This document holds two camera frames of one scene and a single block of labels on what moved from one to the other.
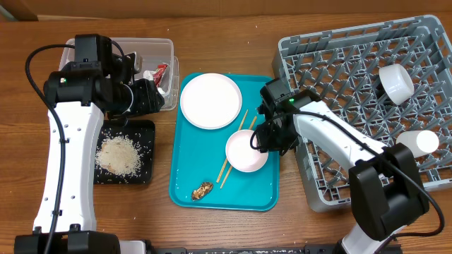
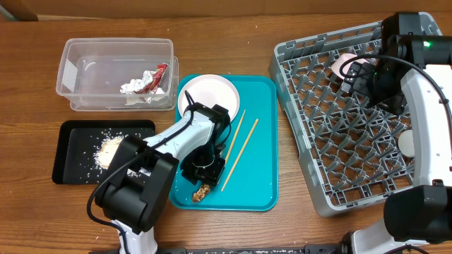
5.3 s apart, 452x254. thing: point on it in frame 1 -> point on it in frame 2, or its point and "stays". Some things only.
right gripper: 265,144 -> 394,101
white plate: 210,101 stays
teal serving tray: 200,176 stays
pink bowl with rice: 240,154 -> 338,61
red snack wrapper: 158,73 stays
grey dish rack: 391,80 stays
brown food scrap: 204,189 stays
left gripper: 147,101 -> 213,175
